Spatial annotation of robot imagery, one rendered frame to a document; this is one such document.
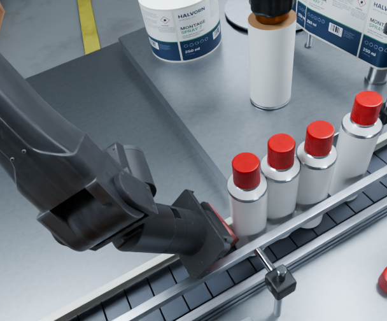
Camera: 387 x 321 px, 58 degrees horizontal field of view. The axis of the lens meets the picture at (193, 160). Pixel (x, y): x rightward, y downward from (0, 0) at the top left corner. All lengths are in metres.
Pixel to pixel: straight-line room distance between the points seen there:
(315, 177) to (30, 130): 0.35
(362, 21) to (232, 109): 0.31
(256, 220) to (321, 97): 0.41
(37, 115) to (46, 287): 0.46
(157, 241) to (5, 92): 0.21
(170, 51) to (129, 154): 0.56
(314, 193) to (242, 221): 0.11
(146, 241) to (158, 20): 0.64
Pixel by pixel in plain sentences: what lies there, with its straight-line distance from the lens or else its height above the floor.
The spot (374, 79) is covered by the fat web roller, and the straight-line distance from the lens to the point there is 0.87.
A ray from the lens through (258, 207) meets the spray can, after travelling 0.46.
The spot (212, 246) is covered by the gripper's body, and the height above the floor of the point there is 1.02.
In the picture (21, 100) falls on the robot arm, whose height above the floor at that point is 1.25.
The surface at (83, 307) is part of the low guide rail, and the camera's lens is 0.58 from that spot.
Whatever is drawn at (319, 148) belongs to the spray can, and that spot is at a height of 1.07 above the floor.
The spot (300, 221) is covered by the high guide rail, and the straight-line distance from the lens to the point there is 0.52.
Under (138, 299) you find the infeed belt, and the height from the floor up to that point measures 0.88.
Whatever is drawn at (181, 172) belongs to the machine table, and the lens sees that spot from 0.75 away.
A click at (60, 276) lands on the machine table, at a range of 0.71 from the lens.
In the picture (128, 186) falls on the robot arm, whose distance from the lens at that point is 0.32.
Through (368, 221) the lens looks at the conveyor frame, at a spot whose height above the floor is 0.85.
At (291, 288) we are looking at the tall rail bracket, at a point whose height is 0.96.
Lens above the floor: 1.41
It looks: 49 degrees down
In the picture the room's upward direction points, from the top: 13 degrees counter-clockwise
